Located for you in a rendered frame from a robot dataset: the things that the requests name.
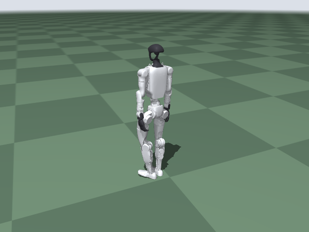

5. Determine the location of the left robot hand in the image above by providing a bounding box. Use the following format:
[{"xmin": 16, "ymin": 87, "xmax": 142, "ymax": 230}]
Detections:
[{"xmin": 137, "ymin": 113, "xmax": 149, "ymax": 131}]

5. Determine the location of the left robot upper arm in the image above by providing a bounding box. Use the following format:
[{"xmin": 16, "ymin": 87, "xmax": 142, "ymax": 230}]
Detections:
[{"xmin": 137, "ymin": 68, "xmax": 149, "ymax": 98}]

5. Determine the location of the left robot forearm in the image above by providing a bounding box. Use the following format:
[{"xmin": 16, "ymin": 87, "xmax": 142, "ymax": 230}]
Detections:
[{"xmin": 136, "ymin": 91, "xmax": 144, "ymax": 117}]

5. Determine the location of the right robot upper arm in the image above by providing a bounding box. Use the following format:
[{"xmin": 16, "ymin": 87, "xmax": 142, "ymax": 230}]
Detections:
[{"xmin": 166, "ymin": 66, "xmax": 173, "ymax": 92}]

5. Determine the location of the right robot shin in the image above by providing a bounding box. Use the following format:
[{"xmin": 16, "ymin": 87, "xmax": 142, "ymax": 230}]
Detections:
[{"xmin": 155, "ymin": 139, "xmax": 165, "ymax": 170}]

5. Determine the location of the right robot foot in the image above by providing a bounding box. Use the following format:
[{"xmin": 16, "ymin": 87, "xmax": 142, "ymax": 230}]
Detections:
[{"xmin": 153, "ymin": 166, "xmax": 163, "ymax": 176}]

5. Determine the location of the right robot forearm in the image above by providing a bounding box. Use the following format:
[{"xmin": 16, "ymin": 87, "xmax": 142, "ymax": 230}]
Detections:
[{"xmin": 164, "ymin": 90, "xmax": 172, "ymax": 108}]

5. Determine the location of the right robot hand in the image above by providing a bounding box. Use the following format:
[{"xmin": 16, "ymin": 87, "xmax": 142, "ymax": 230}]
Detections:
[{"xmin": 164, "ymin": 104, "xmax": 170, "ymax": 122}]

